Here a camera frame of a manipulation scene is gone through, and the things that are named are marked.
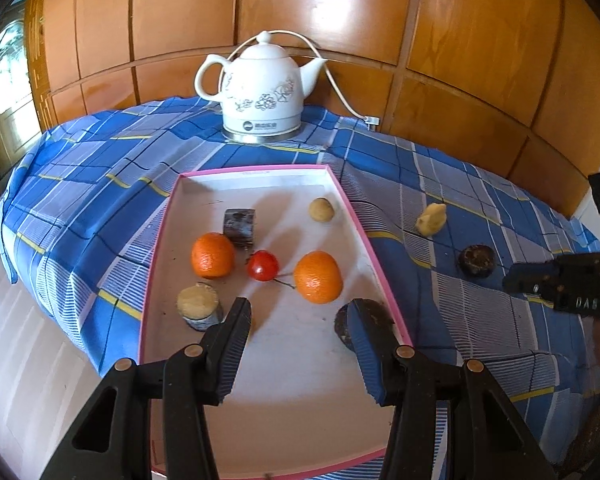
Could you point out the dark sugarcane segment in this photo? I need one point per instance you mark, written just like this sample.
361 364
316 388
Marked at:
238 226

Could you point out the blue plaid tablecloth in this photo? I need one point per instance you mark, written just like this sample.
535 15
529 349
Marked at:
80 215

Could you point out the pale-cut sugarcane segment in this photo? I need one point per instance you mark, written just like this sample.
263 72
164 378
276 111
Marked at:
199 306

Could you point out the wicker chair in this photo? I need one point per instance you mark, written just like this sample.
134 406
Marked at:
583 457

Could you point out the white ceramic electric kettle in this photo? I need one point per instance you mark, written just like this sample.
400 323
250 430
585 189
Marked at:
261 92

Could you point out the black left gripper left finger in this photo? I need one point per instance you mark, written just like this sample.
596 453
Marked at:
110 437

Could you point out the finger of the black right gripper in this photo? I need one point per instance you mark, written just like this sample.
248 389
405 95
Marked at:
530 278

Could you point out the orange mandarin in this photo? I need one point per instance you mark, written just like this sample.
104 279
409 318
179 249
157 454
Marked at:
212 256
317 277

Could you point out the yellow peeled fruit piece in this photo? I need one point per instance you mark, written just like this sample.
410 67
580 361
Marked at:
431 220

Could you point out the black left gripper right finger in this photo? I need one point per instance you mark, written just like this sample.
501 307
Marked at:
487 437

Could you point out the wooden door with glass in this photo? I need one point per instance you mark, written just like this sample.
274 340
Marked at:
21 42

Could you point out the dark brown water chestnut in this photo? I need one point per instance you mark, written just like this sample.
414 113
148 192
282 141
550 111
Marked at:
372 312

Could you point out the red cherry tomato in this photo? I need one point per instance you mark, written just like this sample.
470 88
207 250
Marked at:
262 266

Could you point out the tan longan fruit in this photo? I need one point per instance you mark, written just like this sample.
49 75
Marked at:
321 210

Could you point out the pink-rimmed white tray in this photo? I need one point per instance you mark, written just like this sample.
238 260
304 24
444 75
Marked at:
298 407

